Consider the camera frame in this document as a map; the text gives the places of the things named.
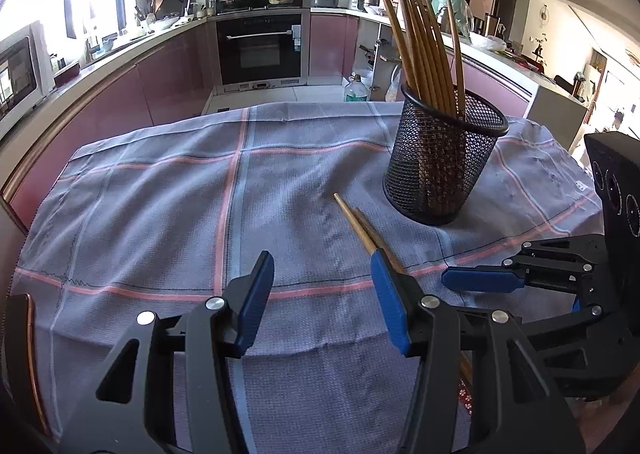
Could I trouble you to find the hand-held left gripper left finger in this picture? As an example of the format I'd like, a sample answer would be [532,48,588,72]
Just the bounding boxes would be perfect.
[60,250,276,454]

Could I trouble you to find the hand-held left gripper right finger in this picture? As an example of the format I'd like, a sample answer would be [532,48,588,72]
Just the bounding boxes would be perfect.
[370,249,586,454]

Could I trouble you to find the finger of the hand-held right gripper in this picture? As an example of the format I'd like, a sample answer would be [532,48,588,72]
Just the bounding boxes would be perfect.
[515,304,632,397]
[441,234,608,295]

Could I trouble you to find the wooden chopstick red patterned end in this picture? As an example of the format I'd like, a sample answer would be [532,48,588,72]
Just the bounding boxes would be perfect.
[333,193,476,415]
[354,207,408,277]

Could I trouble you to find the black mesh holder cup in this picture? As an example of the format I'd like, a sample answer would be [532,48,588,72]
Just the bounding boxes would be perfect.
[383,83,510,226]

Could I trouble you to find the bunch of wooden chopsticks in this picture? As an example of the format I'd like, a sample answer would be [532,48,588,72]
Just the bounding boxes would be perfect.
[368,0,468,217]

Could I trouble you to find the grey checked tablecloth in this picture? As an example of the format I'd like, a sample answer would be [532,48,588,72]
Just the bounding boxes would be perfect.
[10,102,606,454]

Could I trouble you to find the white plastic bag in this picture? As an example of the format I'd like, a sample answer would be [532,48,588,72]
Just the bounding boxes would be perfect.
[469,32,507,51]

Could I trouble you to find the clear plastic bottle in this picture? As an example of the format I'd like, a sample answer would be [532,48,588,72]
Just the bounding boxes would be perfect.
[344,74,370,103]

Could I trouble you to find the pink kitchen cabinet counter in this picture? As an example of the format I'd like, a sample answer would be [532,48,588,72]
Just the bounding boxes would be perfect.
[0,9,588,230]

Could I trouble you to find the black built-in oven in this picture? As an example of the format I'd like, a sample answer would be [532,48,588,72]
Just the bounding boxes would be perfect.
[216,9,311,90]

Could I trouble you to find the white microwave oven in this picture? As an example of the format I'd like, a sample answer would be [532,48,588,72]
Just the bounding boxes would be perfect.
[0,20,56,135]

